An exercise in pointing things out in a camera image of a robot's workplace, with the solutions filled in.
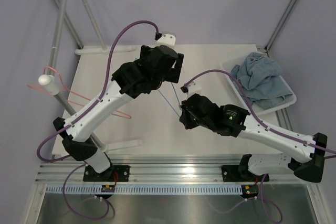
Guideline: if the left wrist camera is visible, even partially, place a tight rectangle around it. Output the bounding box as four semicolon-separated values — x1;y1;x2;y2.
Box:
155;32;176;48

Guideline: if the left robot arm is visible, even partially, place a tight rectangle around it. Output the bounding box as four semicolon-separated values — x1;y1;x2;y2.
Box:
53;45;184;181

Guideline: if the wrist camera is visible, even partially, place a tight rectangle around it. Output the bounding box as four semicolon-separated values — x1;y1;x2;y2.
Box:
180;82;202;97
155;32;176;48

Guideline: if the white slotted cable duct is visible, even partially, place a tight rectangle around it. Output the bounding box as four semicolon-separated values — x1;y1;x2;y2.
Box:
46;184;243;195

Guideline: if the pink wire hanger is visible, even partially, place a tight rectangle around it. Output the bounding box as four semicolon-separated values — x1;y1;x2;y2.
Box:
27;66;132;120

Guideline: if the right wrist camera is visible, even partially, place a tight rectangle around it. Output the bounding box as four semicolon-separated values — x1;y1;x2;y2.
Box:
180;82;202;97

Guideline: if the white clothes rack stand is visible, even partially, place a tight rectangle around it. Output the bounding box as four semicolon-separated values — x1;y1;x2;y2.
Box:
38;0;144;156

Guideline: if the aluminium rail base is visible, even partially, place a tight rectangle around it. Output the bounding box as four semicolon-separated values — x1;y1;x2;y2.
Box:
35;154;292;196

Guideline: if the blue wire hanger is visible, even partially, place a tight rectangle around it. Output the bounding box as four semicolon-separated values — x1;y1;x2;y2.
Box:
158;82;182;117

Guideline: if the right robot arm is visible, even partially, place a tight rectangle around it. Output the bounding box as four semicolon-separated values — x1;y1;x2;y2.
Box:
180;94;328;183

